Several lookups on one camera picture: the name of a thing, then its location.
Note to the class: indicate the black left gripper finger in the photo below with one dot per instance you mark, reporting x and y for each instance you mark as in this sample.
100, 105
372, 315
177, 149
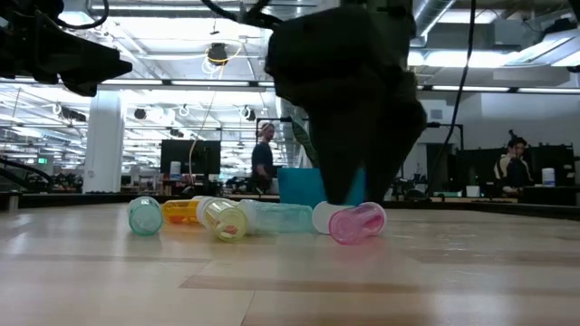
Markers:
90, 63
81, 86

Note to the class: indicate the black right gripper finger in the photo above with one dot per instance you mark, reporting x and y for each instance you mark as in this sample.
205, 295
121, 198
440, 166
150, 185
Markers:
389, 149
337, 158

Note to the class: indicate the blue plastic basket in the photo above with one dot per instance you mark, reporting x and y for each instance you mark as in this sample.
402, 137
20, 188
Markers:
294, 185

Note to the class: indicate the pink pill bottle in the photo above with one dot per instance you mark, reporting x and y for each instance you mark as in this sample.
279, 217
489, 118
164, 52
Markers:
358, 224

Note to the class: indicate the light blue pill bottle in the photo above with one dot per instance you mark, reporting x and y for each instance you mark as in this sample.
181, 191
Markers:
281, 218

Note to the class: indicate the large yellow pill bottle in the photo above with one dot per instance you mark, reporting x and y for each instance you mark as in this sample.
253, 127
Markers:
225, 222

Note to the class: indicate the teal pill bottle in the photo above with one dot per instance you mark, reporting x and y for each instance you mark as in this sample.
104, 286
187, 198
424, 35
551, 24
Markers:
145, 217

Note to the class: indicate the orange pill bottle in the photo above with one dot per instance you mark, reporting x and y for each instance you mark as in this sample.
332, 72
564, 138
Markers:
181, 212

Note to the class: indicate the long ceiling light strip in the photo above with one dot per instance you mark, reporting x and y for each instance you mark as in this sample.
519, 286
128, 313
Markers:
136, 82
498, 89

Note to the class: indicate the white pillar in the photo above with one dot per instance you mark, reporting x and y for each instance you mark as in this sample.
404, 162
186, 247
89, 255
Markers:
103, 145

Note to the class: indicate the person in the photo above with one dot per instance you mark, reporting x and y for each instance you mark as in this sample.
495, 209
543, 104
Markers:
263, 158
514, 169

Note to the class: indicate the green exit sign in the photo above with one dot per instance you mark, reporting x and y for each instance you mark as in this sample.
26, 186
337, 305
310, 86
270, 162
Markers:
42, 160

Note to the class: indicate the white cup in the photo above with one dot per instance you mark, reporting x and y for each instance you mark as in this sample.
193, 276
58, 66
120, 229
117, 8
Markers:
472, 191

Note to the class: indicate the white canister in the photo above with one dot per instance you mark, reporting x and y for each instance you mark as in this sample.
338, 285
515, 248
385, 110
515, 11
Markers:
548, 177
175, 171

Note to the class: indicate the black monitor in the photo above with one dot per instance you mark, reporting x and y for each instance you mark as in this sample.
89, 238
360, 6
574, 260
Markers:
190, 156

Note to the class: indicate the black monitor bank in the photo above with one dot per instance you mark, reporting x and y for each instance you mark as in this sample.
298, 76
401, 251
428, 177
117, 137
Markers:
544, 163

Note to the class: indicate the black slanted frame strut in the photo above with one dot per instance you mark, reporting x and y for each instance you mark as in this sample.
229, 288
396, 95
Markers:
27, 169

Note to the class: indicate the silver ceiling duct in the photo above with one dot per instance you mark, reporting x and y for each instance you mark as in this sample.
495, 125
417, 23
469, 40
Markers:
432, 13

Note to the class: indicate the black aluminium table frame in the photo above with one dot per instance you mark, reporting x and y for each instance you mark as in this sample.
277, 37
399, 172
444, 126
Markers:
68, 199

